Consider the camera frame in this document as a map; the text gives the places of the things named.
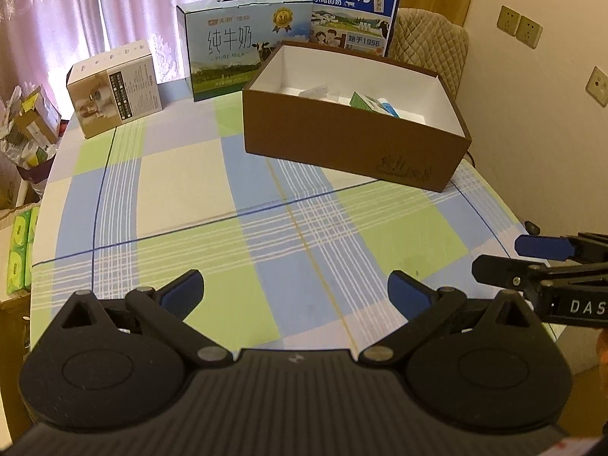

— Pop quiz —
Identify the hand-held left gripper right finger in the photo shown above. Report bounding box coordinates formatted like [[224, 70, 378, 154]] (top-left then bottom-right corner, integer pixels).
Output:
[[358, 270, 540, 369]]

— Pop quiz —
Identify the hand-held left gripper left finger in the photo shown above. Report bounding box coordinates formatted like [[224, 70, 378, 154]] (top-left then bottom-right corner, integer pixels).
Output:
[[59, 268, 236, 369]]

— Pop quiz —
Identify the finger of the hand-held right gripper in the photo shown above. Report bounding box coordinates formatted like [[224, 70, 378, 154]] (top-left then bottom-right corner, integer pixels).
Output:
[[472, 254, 608, 291], [514, 233, 608, 262]]

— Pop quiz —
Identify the brown cardboard box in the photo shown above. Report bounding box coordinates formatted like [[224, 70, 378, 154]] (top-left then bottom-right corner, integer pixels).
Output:
[[242, 40, 472, 194]]

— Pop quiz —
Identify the green box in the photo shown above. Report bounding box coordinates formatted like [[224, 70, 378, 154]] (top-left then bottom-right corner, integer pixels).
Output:
[[349, 91, 381, 110]]

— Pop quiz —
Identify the clear blister pack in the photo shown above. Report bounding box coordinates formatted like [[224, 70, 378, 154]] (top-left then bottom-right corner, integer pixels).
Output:
[[299, 84, 340, 103]]

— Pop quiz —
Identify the checkered tablecloth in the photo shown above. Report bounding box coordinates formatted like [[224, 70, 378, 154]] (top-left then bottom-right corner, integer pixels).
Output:
[[28, 78, 528, 357]]

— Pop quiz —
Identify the pile of green tissue packs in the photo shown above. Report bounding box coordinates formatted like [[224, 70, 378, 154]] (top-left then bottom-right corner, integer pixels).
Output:
[[7, 204, 43, 295]]

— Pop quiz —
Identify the white appliance box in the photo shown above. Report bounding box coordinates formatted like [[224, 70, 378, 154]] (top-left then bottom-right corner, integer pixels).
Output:
[[65, 39, 163, 139]]

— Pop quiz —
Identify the beige quilted chair cover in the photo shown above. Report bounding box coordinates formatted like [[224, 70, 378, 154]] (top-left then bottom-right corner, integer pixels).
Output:
[[389, 8, 470, 100]]

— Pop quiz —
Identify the light blue milk carton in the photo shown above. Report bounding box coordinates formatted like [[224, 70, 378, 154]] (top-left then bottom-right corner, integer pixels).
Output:
[[176, 0, 314, 103]]

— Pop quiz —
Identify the pink curtain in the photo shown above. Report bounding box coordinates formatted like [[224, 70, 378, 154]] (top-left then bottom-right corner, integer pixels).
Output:
[[0, 0, 305, 100]]

